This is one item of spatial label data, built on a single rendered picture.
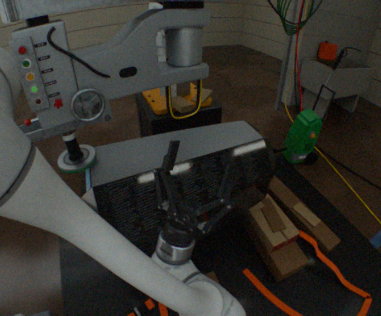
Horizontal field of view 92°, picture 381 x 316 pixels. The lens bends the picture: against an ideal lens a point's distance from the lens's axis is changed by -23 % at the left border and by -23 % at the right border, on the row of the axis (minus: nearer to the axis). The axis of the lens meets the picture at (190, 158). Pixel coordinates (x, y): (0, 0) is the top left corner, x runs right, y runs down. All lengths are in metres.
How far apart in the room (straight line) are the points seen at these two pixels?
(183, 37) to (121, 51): 0.31
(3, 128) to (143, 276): 0.28
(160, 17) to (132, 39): 0.16
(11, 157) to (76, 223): 0.13
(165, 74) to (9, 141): 0.93
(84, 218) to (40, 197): 0.08
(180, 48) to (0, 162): 1.01
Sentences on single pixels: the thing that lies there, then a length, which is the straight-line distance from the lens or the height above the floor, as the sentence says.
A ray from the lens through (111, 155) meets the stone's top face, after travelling 1.29.
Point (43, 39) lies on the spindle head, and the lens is 0.96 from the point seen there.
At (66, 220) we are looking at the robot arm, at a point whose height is 1.34.
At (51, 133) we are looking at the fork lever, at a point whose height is 1.08.
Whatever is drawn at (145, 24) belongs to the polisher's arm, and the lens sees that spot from 1.03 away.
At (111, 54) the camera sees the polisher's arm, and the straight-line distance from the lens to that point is 1.01.
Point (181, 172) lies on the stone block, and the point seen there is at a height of 0.78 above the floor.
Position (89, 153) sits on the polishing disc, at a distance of 1.26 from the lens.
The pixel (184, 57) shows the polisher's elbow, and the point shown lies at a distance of 1.16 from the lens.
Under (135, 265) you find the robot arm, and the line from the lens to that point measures 0.37.
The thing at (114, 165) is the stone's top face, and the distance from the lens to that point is 1.22.
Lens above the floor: 1.57
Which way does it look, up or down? 39 degrees down
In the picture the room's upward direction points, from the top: straight up
